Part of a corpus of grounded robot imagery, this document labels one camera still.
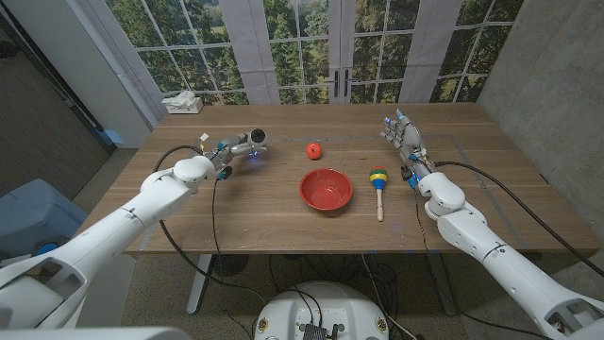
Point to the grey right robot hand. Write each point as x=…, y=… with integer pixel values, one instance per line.
x=408, y=137

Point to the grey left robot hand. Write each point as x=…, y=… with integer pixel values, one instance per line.
x=233, y=147

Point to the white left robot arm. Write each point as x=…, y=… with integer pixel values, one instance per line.
x=104, y=236

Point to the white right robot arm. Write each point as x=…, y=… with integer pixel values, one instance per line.
x=500, y=255

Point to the colourful striped wooden maraca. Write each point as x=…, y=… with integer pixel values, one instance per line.
x=378, y=178

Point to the red bowl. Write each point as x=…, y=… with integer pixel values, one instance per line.
x=325, y=189

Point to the white tissue box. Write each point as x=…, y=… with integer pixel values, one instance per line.
x=185, y=106

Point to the round black floor fan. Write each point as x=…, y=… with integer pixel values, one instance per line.
x=229, y=264

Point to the printed window forest backdrop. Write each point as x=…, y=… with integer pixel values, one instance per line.
x=302, y=47

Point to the white table leg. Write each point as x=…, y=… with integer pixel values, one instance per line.
x=198, y=288

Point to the grey table leg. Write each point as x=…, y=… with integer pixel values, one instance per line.
x=443, y=288

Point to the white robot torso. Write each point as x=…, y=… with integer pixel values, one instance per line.
x=321, y=307

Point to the blue-grey bin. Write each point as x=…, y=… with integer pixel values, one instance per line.
x=33, y=212

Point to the blue black pad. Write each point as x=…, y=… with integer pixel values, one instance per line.
x=47, y=248

